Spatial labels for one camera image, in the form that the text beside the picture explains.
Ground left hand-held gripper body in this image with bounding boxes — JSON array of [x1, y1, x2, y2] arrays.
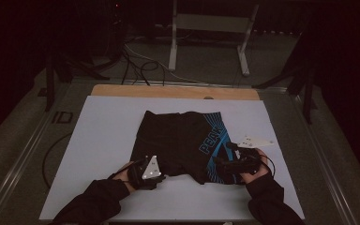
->
[[127, 155, 162, 190]]

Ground metal floor rail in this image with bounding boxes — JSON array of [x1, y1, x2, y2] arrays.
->
[[289, 90, 359, 225], [0, 83, 71, 225]]

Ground black floor cable loop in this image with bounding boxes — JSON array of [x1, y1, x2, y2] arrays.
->
[[41, 132, 73, 189]]

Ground person's right hand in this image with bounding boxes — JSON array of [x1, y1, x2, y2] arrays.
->
[[239, 148, 271, 185]]

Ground white metal stand frame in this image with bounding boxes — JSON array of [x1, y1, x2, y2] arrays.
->
[[168, 0, 261, 78]]

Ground white floor cable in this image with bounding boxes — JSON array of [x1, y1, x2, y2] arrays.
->
[[124, 42, 207, 85]]

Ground black floor cables bundle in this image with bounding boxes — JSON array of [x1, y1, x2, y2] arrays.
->
[[120, 46, 167, 87]]

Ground wooden table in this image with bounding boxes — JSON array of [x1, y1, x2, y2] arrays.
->
[[90, 83, 261, 101]]

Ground person's left hand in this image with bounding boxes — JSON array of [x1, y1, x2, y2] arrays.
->
[[112, 161, 139, 193]]

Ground black shorts with blue print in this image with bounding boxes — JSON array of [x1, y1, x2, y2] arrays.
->
[[129, 110, 242, 186]]

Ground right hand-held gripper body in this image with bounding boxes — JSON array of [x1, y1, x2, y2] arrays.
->
[[227, 135, 276, 176]]

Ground dark equipment rack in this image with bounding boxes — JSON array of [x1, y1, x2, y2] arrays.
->
[[74, 0, 129, 64]]

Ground white table cover sheet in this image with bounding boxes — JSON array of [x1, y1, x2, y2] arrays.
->
[[38, 95, 306, 221]]

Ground black tripod stand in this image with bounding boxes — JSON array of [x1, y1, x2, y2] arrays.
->
[[44, 51, 111, 113], [252, 57, 319, 126]]

